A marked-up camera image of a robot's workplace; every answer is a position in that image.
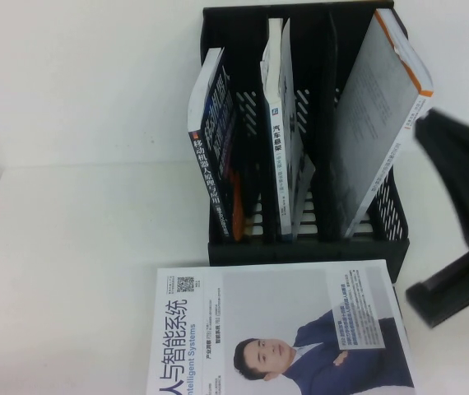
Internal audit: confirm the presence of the black mesh plastic book stand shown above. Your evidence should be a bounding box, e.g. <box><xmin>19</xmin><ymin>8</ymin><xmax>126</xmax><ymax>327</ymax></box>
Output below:
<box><xmin>201</xmin><ymin>0</ymin><xmax>416</xmax><ymax>285</ymax></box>

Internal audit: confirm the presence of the dark blue mobile robot book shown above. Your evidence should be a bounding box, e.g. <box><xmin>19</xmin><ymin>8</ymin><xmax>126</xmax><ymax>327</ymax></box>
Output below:
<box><xmin>187</xmin><ymin>47</ymin><xmax>260</xmax><ymax>244</ymax></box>

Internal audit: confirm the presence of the white car suspension book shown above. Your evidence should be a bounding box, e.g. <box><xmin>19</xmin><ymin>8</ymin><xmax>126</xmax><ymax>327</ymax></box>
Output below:
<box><xmin>258</xmin><ymin>17</ymin><xmax>318</xmax><ymax>244</ymax></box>

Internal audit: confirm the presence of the magazine with man in suit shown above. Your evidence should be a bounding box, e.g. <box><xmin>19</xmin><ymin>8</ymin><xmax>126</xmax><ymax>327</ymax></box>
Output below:
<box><xmin>146</xmin><ymin>259</ymin><xmax>417</xmax><ymax>395</ymax></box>

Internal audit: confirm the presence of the white orange ROS2 book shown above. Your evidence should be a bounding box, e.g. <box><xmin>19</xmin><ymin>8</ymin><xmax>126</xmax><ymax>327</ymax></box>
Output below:
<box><xmin>332</xmin><ymin>7</ymin><xmax>436</xmax><ymax>240</ymax></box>

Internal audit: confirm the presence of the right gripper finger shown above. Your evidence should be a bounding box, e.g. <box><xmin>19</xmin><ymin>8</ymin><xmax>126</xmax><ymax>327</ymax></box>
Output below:
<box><xmin>412</xmin><ymin>108</ymin><xmax>469</xmax><ymax>249</ymax></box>
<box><xmin>405</xmin><ymin>251</ymin><xmax>469</xmax><ymax>330</ymax></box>

